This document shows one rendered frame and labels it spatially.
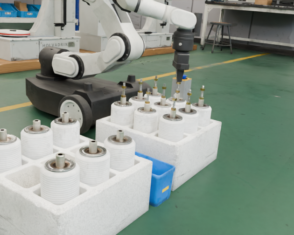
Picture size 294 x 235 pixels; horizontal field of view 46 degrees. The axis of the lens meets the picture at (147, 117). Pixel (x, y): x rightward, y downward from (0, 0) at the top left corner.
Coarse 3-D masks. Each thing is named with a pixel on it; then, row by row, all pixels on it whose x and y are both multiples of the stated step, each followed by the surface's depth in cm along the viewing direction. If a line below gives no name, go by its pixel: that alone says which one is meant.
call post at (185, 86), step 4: (188, 80) 169; (172, 84) 171; (176, 84) 170; (180, 84) 168; (184, 84) 167; (188, 84) 170; (172, 88) 171; (176, 88) 170; (180, 88) 169; (184, 88) 168; (188, 88) 171; (172, 92) 172; (180, 92) 169; (184, 92) 169; (172, 96) 172; (180, 96) 170; (184, 96) 170
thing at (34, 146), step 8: (24, 136) 105; (32, 136) 104; (40, 136) 105; (48, 136) 107; (24, 144) 106; (32, 144) 105; (40, 144) 106; (48, 144) 107; (24, 152) 107; (32, 152) 106; (40, 152) 106; (48, 152) 108
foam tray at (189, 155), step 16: (96, 128) 144; (112, 128) 138; (128, 128) 136; (208, 128) 144; (144, 144) 131; (160, 144) 127; (176, 144) 125; (192, 144) 132; (208, 144) 146; (176, 160) 124; (192, 160) 136; (208, 160) 151; (176, 176) 127; (192, 176) 140
